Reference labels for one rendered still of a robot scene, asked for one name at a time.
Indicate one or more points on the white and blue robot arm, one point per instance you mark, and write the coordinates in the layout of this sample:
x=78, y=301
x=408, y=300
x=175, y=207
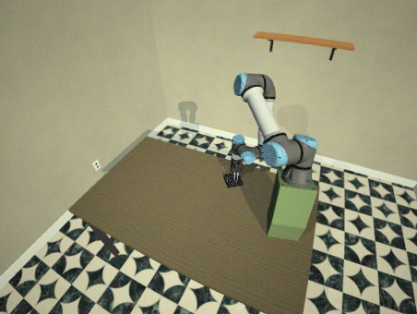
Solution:
x=278, y=151

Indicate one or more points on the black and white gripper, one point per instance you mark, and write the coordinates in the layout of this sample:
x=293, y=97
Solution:
x=236, y=165

